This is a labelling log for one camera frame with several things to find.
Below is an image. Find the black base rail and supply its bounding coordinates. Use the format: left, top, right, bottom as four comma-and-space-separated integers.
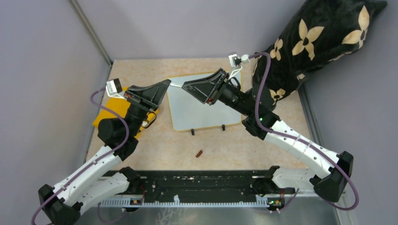
99, 169, 299, 212

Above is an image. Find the yellow framed whiteboard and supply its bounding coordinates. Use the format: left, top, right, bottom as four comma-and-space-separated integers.
167, 72, 242, 131

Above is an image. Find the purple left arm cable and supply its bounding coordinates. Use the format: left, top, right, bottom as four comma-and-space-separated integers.
31, 87, 130, 225

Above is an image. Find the white marker pen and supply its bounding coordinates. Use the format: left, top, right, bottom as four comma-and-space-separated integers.
170, 83, 183, 88

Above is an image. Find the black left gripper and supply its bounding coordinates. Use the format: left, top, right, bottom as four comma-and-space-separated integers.
124, 79, 170, 136

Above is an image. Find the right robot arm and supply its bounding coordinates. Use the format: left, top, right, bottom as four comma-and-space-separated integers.
182, 69, 359, 205

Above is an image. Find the aluminium corner post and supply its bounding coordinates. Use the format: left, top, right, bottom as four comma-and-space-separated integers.
68, 0, 113, 67

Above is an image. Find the black floral pillow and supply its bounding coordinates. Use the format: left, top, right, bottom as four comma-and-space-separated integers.
252, 0, 387, 112

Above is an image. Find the brown marker cap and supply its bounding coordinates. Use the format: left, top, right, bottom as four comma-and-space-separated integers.
195, 150, 203, 158

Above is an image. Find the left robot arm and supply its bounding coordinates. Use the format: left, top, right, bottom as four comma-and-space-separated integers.
38, 79, 171, 225

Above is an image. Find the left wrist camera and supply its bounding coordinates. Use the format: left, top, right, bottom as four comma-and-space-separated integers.
106, 78, 124, 99

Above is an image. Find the yellow cloth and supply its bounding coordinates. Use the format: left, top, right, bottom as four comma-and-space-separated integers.
92, 98, 159, 139

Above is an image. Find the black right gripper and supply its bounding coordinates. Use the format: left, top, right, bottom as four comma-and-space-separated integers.
182, 68, 253, 116

